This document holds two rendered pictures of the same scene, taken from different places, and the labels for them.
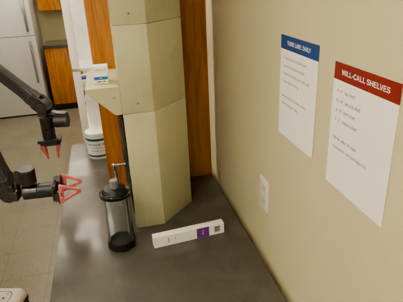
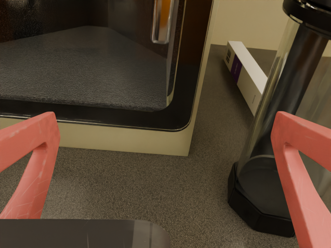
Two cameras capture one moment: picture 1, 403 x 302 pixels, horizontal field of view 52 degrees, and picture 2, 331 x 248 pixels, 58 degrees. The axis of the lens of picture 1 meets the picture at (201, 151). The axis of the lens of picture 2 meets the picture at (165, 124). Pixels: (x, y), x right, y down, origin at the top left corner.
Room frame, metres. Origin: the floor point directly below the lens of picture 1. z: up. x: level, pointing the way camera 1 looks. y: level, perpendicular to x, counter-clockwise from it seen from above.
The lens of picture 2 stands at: (1.38, 0.56, 1.21)
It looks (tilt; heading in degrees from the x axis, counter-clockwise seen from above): 37 degrees down; 278
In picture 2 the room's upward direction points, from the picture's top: 7 degrees clockwise
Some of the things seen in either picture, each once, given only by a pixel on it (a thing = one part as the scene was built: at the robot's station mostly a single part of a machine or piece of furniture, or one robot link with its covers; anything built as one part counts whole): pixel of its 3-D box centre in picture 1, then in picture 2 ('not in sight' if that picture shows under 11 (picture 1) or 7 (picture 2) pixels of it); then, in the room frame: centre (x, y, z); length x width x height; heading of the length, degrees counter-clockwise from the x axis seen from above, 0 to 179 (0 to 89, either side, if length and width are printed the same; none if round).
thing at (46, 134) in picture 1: (48, 134); not in sight; (1.77, 0.69, 1.21); 0.10 x 0.07 x 0.07; 102
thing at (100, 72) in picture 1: (101, 73); not in sight; (1.47, 0.34, 1.54); 0.05 x 0.05 x 0.06; 8
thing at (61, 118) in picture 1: (54, 114); not in sight; (1.77, 0.65, 1.30); 0.11 x 0.09 x 0.12; 88
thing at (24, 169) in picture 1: (20, 181); not in sight; (1.36, 0.67, 1.18); 0.12 x 0.09 x 0.11; 90
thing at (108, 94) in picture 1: (103, 91); not in sight; (1.53, 0.36, 1.46); 0.32 x 0.12 x 0.10; 12
